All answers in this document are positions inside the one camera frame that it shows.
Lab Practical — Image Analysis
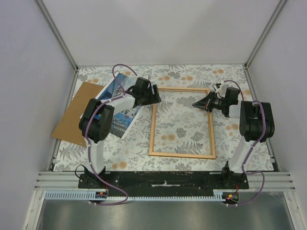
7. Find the left aluminium corner post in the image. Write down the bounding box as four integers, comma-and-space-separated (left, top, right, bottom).
35, 0, 79, 72

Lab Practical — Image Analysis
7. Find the clear glass pane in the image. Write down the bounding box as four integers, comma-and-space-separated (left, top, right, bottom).
154, 92, 211, 155

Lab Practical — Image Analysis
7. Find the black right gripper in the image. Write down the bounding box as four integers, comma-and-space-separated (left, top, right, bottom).
192, 92, 227, 113

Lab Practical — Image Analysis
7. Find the wooden picture frame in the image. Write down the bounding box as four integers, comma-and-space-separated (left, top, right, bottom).
149, 87, 216, 160

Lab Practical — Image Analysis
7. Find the floral patterned table mat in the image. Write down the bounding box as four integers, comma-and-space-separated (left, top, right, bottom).
53, 65, 274, 172

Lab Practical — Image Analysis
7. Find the light blue cable duct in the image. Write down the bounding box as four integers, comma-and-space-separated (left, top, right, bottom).
45, 190, 234, 201

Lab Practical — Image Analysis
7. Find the building photo print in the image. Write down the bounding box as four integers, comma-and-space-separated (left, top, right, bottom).
91, 73, 143, 141

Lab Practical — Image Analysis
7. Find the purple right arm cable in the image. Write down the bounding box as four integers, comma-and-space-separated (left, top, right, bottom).
223, 80, 266, 207

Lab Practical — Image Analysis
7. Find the aluminium corner post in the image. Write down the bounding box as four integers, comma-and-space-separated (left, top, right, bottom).
245, 0, 288, 68
35, 0, 79, 72

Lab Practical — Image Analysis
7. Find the aluminium rail frame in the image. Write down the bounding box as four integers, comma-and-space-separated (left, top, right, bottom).
23, 153, 307, 230

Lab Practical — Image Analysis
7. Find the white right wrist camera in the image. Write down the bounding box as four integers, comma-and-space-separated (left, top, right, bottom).
213, 82, 224, 93

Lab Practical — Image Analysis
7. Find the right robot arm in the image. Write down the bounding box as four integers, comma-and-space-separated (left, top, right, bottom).
192, 87, 275, 189

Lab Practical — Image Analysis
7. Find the right aluminium corner post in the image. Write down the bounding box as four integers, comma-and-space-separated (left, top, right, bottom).
245, 0, 288, 68

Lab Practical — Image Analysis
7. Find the brown cardboard backing board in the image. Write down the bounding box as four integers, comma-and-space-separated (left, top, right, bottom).
51, 82, 103, 147

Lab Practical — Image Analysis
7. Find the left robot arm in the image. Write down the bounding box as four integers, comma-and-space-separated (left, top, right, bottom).
79, 74, 162, 188

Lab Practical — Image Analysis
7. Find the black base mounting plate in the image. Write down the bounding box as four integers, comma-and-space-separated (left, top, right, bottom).
78, 171, 249, 196

